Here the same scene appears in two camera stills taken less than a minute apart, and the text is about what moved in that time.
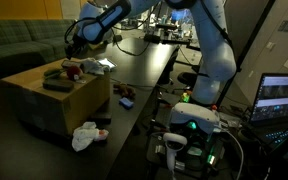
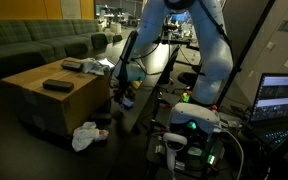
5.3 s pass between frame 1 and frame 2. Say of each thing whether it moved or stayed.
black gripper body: moved
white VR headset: stayed
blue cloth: stayed
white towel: stayed
